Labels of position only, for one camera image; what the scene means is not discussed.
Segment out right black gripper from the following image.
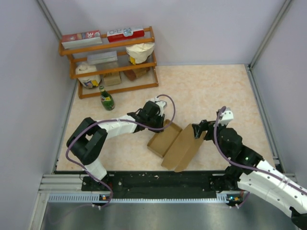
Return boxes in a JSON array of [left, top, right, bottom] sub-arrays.
[[192, 119, 229, 158]]

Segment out brown cardboard box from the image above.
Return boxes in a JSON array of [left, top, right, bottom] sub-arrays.
[[147, 119, 206, 173]]

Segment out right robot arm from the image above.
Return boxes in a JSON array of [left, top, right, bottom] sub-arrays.
[[192, 120, 307, 230]]

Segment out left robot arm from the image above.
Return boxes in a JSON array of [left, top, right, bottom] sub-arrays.
[[66, 98, 167, 190]]

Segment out clear plastic box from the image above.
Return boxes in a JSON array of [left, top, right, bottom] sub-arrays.
[[87, 51, 118, 65]]

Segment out red white wrap box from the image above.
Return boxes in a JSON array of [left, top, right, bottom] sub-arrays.
[[106, 26, 145, 43]]

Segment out red grey foil box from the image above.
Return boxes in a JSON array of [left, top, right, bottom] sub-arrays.
[[61, 30, 102, 49]]

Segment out brown bread pieces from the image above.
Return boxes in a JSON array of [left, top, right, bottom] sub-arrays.
[[123, 67, 150, 81]]

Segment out green glass bottle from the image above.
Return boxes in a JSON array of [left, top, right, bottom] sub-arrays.
[[99, 85, 115, 111]]

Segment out tan cardboard packet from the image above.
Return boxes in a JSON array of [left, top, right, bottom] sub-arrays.
[[102, 61, 121, 86]]

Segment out white paper bag upper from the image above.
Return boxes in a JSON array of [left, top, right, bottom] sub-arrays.
[[126, 42, 155, 65]]

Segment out white paper bag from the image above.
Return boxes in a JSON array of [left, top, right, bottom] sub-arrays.
[[126, 42, 155, 65], [75, 61, 101, 89]]

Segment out white paper bag lower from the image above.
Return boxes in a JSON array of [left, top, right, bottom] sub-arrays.
[[75, 61, 101, 89]]

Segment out wooden shelf rack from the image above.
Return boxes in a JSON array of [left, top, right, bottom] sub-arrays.
[[59, 26, 159, 99]]

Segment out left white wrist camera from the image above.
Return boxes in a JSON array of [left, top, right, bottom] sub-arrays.
[[153, 97, 167, 116]]

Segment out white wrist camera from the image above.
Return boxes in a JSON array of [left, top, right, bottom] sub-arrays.
[[218, 108, 234, 126], [153, 97, 167, 116]]

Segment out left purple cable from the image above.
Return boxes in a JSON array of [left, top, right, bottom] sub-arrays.
[[65, 94, 177, 209]]

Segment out purple cable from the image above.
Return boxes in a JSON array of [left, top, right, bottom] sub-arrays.
[[65, 94, 177, 209], [213, 106, 307, 208]]

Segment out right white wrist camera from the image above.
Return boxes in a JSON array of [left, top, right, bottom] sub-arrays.
[[218, 108, 234, 126]]

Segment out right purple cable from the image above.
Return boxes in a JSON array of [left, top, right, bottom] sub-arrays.
[[213, 106, 307, 208]]

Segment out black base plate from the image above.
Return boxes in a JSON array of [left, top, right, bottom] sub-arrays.
[[82, 171, 241, 199]]

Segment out aluminium front rail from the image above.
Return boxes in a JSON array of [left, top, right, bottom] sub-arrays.
[[39, 171, 305, 206]]

